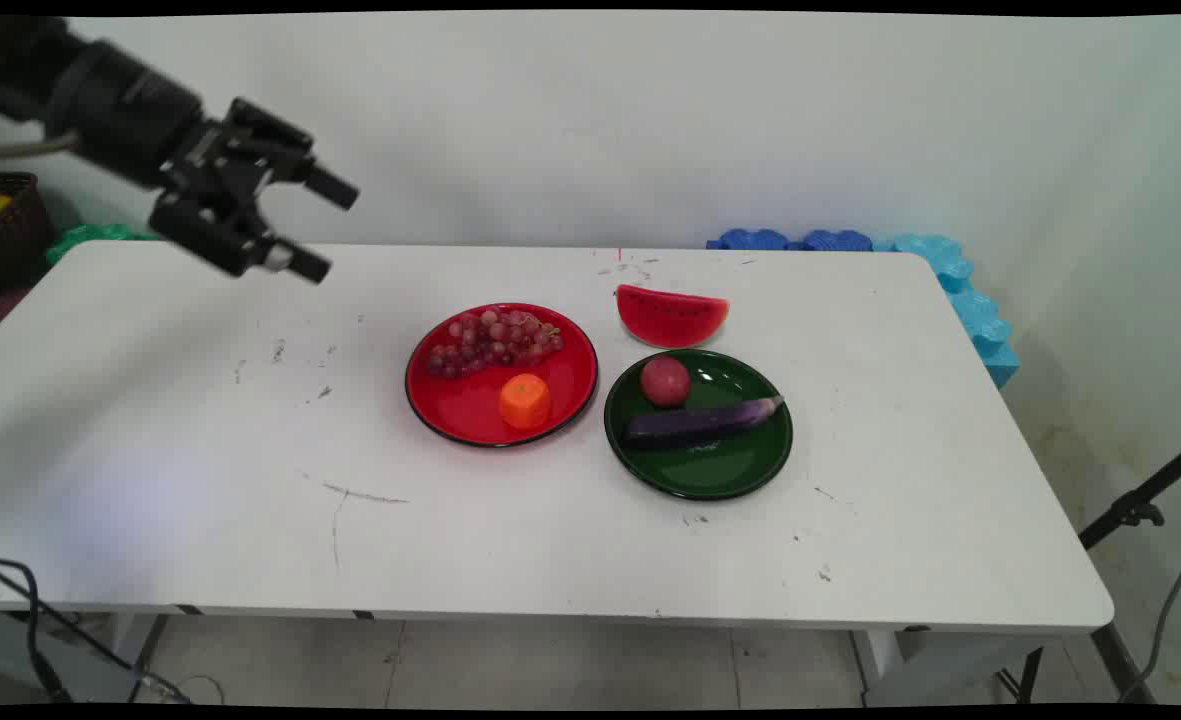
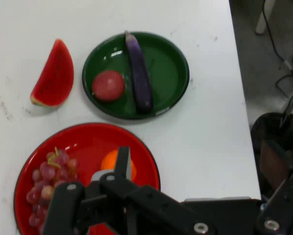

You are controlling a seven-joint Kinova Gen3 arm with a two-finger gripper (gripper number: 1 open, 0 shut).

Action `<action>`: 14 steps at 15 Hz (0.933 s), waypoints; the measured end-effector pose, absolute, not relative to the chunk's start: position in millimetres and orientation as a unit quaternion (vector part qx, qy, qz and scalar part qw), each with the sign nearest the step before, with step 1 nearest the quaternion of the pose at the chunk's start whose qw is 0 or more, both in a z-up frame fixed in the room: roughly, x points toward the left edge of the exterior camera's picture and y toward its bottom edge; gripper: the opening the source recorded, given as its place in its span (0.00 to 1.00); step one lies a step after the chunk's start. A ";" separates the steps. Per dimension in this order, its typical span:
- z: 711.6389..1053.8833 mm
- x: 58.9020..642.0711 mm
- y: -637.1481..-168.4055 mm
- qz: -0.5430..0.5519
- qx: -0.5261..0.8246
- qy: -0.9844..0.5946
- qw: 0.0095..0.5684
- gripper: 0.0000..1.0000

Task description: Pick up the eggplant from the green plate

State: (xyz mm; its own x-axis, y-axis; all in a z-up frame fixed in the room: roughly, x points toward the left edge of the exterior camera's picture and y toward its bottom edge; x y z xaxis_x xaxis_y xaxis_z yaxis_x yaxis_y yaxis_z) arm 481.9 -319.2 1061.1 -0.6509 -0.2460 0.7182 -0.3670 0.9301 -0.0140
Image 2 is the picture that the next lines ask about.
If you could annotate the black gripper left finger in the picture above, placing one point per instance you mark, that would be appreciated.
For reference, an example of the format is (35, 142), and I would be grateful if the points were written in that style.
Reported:
(141, 198)

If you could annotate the toy watermelon slice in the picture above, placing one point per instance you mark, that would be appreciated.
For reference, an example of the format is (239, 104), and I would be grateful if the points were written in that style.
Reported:
(54, 78)

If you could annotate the purple toy eggplant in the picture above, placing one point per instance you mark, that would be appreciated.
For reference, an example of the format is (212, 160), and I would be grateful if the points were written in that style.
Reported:
(139, 73)

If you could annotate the white furniture leg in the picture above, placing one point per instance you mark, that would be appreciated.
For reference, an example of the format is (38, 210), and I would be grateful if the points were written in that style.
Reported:
(264, 17)

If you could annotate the toy orange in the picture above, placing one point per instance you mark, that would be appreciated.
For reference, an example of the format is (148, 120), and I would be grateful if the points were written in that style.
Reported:
(108, 161)

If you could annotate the red round plate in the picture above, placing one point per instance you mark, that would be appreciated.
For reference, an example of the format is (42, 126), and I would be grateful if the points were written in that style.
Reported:
(87, 144)

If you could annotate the dark green round plate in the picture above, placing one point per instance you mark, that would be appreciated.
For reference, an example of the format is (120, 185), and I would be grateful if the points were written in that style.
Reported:
(166, 71)

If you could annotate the red toy apple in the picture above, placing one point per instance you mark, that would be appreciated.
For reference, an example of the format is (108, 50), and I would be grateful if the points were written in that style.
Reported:
(108, 85)

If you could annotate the black bag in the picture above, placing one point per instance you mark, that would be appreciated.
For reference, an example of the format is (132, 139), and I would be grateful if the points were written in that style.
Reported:
(271, 151)

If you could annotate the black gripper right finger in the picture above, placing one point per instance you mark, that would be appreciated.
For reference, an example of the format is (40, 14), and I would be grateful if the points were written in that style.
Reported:
(287, 208)

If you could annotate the purple toy grape bunch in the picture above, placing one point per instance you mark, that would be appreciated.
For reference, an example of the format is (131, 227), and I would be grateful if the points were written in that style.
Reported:
(47, 173)

